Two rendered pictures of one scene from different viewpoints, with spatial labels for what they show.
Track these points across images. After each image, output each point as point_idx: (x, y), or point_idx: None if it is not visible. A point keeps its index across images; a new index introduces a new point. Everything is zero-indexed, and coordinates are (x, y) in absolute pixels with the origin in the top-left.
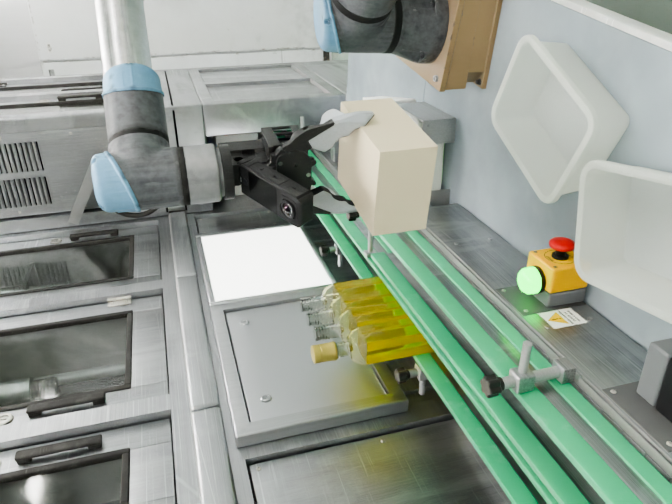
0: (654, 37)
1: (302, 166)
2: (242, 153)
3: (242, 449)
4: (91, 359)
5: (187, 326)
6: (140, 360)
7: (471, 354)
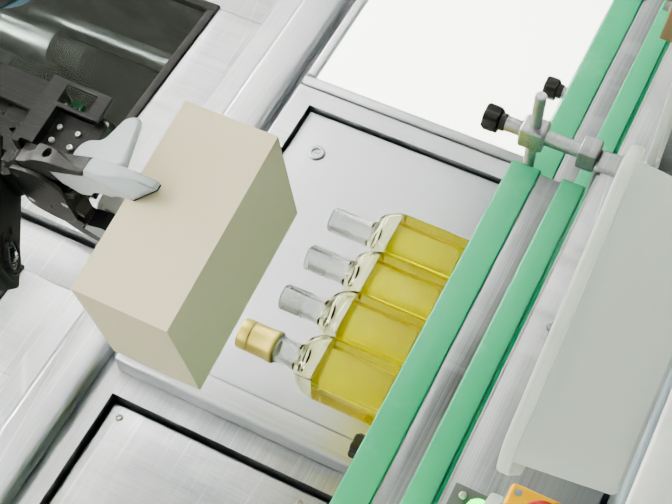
0: (658, 423)
1: (50, 193)
2: (12, 104)
3: (123, 375)
4: (100, 74)
5: (238, 105)
6: (150, 119)
7: None
